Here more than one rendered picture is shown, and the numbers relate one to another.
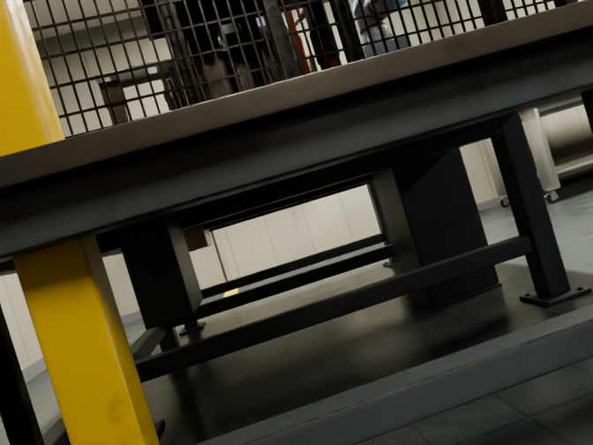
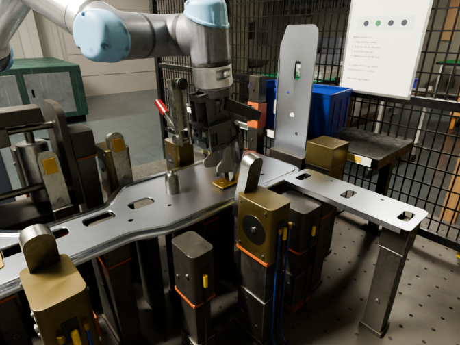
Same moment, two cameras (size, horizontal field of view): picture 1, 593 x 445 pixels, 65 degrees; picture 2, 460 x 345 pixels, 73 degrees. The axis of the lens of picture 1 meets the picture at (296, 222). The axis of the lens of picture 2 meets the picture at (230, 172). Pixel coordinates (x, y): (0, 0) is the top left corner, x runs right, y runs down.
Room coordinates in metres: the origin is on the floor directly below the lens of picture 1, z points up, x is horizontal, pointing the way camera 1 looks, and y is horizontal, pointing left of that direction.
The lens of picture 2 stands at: (1.76, 0.63, 1.32)
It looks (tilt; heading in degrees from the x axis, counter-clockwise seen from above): 24 degrees down; 239
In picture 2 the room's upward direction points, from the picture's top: straight up
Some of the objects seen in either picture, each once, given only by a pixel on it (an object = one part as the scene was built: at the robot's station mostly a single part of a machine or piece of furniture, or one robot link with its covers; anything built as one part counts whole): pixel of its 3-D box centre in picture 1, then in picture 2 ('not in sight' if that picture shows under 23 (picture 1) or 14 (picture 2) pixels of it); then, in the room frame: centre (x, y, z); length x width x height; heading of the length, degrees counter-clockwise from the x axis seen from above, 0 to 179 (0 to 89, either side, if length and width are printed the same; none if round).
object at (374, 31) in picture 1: (376, 39); not in sight; (2.02, -0.56, 1.15); 0.15 x 0.15 x 0.10
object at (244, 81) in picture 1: (264, 87); (285, 196); (1.17, -0.02, 0.85); 0.12 x 0.03 x 0.30; 101
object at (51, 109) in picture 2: not in sight; (35, 213); (1.83, -0.12, 0.94); 0.18 x 0.13 x 0.49; 11
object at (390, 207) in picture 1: (430, 220); not in sight; (2.02, -0.56, 0.33); 0.31 x 0.31 x 0.66; 7
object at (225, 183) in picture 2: not in sight; (230, 178); (1.43, 0.07, 1.01); 0.08 x 0.04 x 0.01; 11
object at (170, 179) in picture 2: not in sight; (172, 184); (1.56, 0.04, 1.02); 0.03 x 0.03 x 0.07
